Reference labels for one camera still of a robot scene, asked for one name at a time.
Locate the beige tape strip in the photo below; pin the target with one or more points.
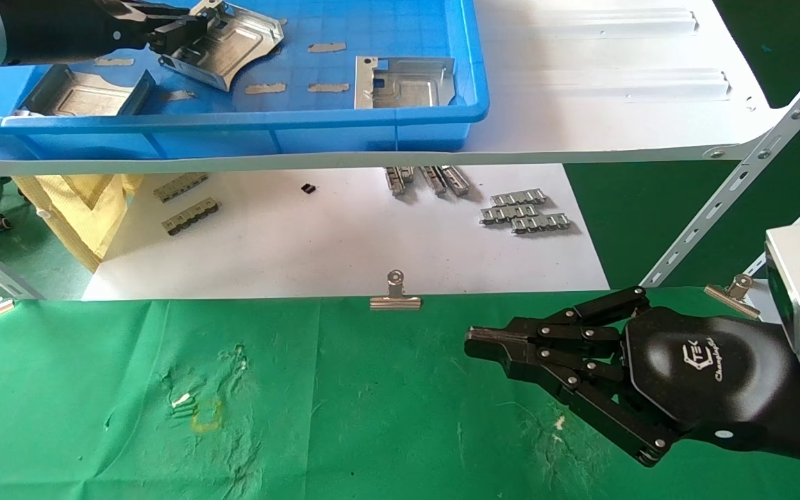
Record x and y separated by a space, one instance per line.
181 95
328 87
114 62
328 48
264 88

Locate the white metal shelf rack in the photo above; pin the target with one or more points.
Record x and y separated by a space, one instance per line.
580 69

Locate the yellow fabric cloth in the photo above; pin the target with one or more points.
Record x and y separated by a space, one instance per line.
73 215

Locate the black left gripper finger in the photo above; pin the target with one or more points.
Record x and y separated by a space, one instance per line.
174 35
153 10

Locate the green table cloth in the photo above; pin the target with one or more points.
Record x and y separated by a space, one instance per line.
372 417

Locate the silver ridged metal strip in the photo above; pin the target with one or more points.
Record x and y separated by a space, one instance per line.
507 212
540 223
519 198

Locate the short metal rail piece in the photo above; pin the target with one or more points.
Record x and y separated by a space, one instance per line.
433 179
457 180
400 179

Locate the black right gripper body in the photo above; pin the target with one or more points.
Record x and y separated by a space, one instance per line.
719 375

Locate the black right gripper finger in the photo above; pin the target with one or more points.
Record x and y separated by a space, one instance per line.
567 330
601 403

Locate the dark ridged metal strip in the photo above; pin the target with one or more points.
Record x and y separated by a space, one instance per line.
180 186
192 215

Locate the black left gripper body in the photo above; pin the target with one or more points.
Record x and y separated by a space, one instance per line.
60 31

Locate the blue plastic bin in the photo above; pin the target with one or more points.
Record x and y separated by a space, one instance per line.
372 132

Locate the stamped sheet metal bracket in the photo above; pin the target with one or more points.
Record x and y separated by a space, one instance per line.
233 48
80 97
407 87

